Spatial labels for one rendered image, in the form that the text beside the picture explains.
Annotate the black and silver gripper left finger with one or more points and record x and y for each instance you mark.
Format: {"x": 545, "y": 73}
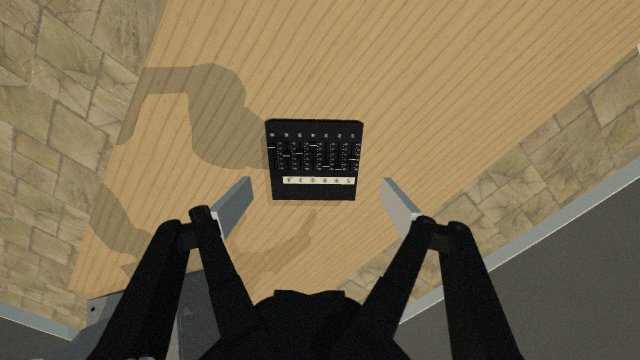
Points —
{"x": 141, "y": 325}

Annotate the black lighting desk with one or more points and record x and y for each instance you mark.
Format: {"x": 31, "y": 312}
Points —
{"x": 320, "y": 158}

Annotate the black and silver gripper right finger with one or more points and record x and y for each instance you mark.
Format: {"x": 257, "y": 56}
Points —
{"x": 478, "y": 328}

